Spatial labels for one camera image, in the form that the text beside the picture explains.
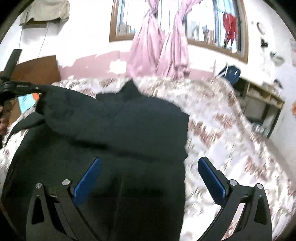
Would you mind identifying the black garment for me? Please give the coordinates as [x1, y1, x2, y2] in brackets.
[1, 81, 189, 240]

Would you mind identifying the wooden framed window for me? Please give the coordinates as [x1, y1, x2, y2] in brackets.
[109, 1, 248, 63]

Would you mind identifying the wooden shelf desk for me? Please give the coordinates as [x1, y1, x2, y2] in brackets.
[233, 77, 285, 138]

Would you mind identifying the red hanging garment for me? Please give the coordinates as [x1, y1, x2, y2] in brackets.
[223, 13, 237, 48]

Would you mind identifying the pink curtain left panel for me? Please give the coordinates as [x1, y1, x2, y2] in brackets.
[125, 1, 165, 78]

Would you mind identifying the blue chair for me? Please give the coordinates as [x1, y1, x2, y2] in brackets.
[217, 64, 241, 86]

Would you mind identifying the orange blue brown pillow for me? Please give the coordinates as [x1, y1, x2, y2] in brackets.
[18, 93, 41, 113]

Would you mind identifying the pink curtain right panel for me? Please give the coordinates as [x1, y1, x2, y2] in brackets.
[156, 1, 200, 79]

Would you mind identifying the pink curtain panel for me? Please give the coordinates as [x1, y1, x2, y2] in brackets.
[125, 1, 165, 78]
[156, 1, 200, 79]

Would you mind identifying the floral satin bedspread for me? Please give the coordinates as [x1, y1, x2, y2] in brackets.
[0, 75, 296, 241]

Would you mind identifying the wooden headboard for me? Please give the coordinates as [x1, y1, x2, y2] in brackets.
[11, 55, 61, 85]

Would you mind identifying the person's left hand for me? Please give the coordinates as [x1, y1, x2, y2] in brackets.
[0, 99, 16, 136]

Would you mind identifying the beige cloth covered wall unit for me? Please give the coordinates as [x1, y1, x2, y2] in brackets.
[20, 0, 70, 26]

